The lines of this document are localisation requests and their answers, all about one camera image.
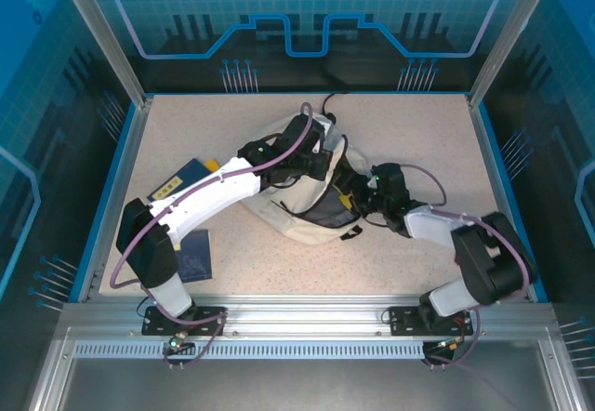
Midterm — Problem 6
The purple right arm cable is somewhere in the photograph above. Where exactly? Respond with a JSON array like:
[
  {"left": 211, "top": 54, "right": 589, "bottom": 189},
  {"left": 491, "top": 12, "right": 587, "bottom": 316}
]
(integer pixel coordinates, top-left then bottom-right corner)
[{"left": 399, "top": 163, "right": 536, "bottom": 370}]

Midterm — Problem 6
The navy book with yellow label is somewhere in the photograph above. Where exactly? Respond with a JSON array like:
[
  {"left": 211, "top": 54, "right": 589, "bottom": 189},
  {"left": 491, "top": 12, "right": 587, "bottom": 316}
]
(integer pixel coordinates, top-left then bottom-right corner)
[{"left": 147, "top": 158, "right": 219, "bottom": 203}]

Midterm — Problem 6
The cream canvas backpack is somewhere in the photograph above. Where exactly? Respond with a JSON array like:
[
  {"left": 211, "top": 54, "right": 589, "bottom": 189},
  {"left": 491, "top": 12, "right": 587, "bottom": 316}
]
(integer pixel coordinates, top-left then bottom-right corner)
[{"left": 241, "top": 92, "right": 376, "bottom": 245}]

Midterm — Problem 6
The navy book with gold drawing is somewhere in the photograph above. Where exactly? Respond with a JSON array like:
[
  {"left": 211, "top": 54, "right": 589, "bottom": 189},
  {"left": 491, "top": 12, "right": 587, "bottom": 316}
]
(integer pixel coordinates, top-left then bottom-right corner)
[{"left": 174, "top": 229, "right": 214, "bottom": 285}]

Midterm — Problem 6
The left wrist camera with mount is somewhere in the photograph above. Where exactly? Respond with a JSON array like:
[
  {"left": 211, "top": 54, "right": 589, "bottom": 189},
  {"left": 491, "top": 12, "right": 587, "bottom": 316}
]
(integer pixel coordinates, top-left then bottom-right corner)
[{"left": 318, "top": 121, "right": 337, "bottom": 154}]

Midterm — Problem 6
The blue-edged table side rail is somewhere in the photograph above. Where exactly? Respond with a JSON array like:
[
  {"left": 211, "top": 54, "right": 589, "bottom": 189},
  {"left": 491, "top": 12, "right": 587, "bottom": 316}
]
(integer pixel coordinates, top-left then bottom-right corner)
[
  {"left": 76, "top": 96, "right": 154, "bottom": 301},
  {"left": 466, "top": 93, "right": 549, "bottom": 303}
]

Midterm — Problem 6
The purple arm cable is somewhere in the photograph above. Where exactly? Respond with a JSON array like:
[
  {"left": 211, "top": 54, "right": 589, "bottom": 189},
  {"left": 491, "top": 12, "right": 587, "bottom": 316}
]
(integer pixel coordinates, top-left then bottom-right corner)
[
  {"left": 399, "top": 163, "right": 536, "bottom": 370},
  {"left": 109, "top": 101, "right": 315, "bottom": 371}
]

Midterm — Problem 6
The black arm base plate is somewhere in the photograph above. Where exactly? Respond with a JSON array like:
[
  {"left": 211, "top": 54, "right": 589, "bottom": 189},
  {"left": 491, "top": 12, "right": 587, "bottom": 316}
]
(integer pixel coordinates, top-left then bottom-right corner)
[
  {"left": 141, "top": 306, "right": 228, "bottom": 337},
  {"left": 388, "top": 306, "right": 474, "bottom": 337}
]

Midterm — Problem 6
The aluminium front rail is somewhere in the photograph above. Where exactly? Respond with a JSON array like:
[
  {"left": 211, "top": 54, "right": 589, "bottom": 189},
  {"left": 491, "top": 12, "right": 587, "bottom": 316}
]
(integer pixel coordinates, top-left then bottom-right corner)
[{"left": 59, "top": 294, "right": 559, "bottom": 343}]

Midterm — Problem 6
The slotted grey cable duct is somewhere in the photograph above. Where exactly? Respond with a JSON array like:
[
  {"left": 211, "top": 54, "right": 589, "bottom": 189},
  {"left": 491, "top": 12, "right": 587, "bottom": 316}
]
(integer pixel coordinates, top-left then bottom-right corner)
[{"left": 73, "top": 341, "right": 427, "bottom": 360}]

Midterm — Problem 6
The grey metal front tray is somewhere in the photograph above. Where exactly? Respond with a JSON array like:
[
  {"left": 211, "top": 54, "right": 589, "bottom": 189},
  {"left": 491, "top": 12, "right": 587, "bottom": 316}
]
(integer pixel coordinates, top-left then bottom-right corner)
[{"left": 27, "top": 358, "right": 587, "bottom": 411}]

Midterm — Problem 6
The aluminium frame post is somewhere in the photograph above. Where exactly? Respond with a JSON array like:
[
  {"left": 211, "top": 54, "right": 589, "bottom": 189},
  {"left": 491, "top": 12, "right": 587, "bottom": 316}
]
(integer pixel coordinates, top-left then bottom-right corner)
[
  {"left": 51, "top": 0, "right": 154, "bottom": 108},
  {"left": 467, "top": 0, "right": 562, "bottom": 108}
]

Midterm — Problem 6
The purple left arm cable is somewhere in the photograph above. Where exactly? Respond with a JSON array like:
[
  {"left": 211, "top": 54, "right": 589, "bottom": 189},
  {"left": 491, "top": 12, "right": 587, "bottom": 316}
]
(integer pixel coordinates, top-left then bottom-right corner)
[{"left": 109, "top": 101, "right": 315, "bottom": 371}]

